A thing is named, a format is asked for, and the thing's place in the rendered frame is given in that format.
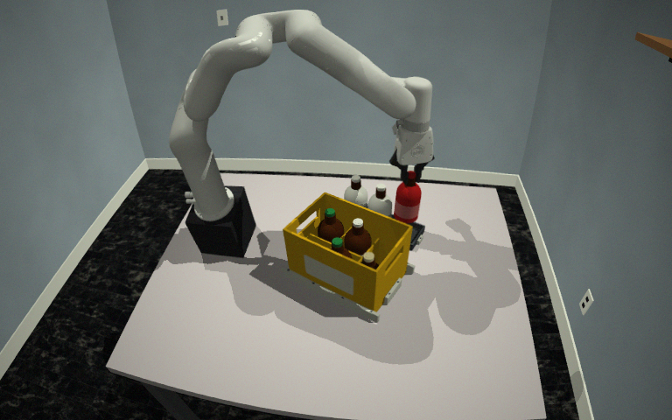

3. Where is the red bottle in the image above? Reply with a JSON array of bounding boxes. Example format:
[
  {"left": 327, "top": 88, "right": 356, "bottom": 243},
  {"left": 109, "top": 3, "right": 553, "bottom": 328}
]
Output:
[{"left": 394, "top": 171, "right": 422, "bottom": 223}]

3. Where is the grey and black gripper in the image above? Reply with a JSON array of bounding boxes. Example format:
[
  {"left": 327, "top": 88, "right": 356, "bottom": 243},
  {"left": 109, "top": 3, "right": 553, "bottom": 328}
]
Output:
[{"left": 389, "top": 125, "right": 434, "bottom": 185}]

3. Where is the yellow crate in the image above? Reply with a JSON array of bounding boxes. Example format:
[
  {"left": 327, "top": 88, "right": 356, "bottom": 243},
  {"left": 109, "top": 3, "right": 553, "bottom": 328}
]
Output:
[{"left": 283, "top": 192, "right": 413, "bottom": 312}]

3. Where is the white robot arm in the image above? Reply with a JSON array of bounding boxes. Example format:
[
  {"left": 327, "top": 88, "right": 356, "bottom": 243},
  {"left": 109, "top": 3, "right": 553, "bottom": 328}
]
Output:
[{"left": 169, "top": 10, "right": 432, "bottom": 221}]

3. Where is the white bottle with grey label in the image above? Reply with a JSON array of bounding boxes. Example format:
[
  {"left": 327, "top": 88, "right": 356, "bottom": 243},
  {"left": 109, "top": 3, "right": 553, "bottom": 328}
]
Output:
[
  {"left": 344, "top": 175, "right": 368, "bottom": 208},
  {"left": 368, "top": 184, "right": 392, "bottom": 218}
]

